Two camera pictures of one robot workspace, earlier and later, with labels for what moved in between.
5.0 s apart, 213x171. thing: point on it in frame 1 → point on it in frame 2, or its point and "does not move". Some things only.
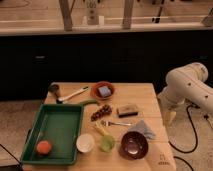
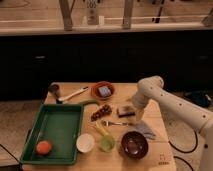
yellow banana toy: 101,129 does not move
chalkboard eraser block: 127,110 does not move
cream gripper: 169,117 → 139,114
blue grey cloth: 142,128 does not move
